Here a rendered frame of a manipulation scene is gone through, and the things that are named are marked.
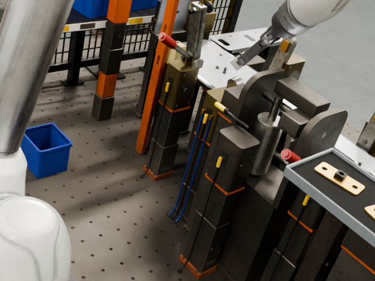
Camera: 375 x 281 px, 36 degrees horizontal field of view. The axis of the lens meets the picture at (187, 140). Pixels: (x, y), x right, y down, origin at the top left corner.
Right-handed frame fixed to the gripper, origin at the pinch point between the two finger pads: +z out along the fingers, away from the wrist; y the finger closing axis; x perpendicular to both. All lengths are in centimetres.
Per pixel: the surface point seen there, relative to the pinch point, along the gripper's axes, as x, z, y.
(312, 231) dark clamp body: 34, -27, 37
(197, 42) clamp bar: -10.8, -5.6, 15.0
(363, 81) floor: 85, 202, -210
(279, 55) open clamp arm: 6.7, 4.4, -9.7
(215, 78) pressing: -0.5, 6.1, 10.6
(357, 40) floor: 69, 251, -280
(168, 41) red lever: -15.3, -8.0, 22.7
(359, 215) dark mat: 28, -52, 43
